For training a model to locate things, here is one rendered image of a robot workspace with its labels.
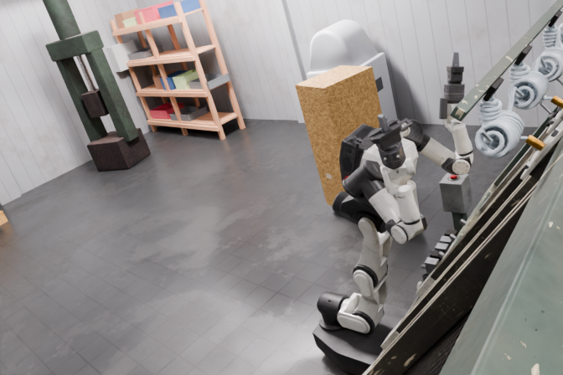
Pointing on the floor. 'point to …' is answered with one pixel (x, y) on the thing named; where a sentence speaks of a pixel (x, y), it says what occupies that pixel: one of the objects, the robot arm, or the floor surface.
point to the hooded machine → (352, 58)
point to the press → (100, 153)
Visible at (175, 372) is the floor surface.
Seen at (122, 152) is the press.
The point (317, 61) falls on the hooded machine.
